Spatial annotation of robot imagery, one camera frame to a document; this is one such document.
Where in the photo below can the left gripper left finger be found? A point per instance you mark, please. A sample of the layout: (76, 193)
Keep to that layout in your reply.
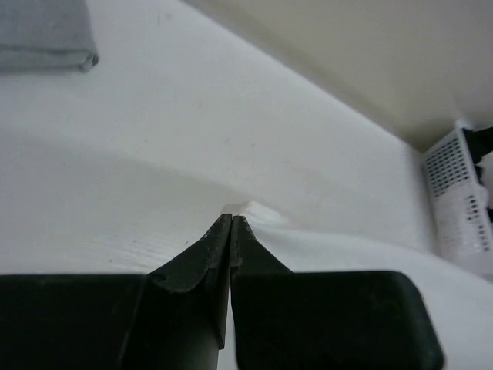
(171, 318)

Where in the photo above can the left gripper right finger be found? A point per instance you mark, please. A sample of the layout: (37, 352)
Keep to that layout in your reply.
(324, 320)

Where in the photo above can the white tank top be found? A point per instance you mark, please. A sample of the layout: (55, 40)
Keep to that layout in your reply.
(459, 302)

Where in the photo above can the crumpled black tank top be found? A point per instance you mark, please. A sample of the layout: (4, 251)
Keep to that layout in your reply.
(480, 149)

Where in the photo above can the folded grey tank top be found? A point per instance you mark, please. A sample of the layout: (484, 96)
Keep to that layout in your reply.
(46, 36)

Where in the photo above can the white plastic basket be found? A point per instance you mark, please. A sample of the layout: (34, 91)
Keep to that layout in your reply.
(463, 227)

